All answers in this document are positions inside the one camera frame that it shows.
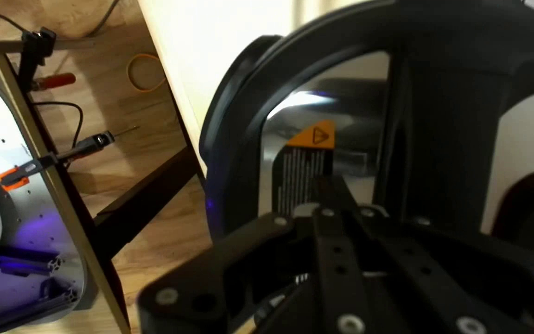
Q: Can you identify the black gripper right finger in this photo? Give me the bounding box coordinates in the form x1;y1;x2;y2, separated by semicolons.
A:
352;206;534;334

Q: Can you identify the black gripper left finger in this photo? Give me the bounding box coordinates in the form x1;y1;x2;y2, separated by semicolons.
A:
137;174;371;334

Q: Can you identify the black clamp orange grip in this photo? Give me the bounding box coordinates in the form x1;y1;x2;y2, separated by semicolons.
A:
0;128;117;189

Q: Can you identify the orange cable loop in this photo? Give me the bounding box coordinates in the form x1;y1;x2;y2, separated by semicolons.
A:
126;52;165;94

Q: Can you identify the black clamp red handle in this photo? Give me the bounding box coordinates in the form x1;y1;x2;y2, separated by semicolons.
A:
15;26;78;94

